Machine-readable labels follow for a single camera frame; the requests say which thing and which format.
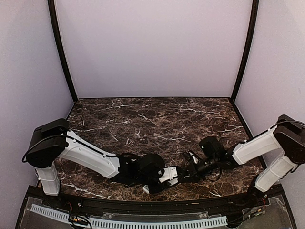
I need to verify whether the right black frame post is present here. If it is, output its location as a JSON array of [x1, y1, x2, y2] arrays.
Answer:
[[230, 0, 259, 103]]

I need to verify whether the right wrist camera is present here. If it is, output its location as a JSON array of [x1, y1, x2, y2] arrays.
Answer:
[[183, 150, 200, 164]]

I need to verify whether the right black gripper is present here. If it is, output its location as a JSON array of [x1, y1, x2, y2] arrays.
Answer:
[[180, 155, 219, 182]]

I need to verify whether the black front rail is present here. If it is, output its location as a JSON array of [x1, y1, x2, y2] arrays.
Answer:
[[47, 190, 263, 217]]

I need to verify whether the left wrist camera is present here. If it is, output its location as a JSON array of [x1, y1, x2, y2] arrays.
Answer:
[[159, 167, 178, 186]]

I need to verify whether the black frame post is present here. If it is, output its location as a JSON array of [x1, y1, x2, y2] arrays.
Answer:
[[230, 0, 259, 103], [47, 0, 78, 103]]

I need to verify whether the white cable duct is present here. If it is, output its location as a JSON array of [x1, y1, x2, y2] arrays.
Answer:
[[30, 204, 227, 229]]

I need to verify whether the white remote control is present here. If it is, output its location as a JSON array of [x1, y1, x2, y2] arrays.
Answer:
[[142, 185, 150, 194]]

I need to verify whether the left black frame post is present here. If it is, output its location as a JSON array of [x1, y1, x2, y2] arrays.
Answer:
[[47, 0, 78, 103]]

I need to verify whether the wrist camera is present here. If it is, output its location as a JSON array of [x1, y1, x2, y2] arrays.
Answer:
[[159, 167, 178, 186], [183, 150, 200, 164]]

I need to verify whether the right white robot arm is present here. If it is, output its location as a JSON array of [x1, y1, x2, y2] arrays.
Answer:
[[181, 115, 305, 207]]

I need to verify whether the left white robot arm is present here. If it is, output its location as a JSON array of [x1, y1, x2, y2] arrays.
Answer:
[[22, 118, 179, 208]]

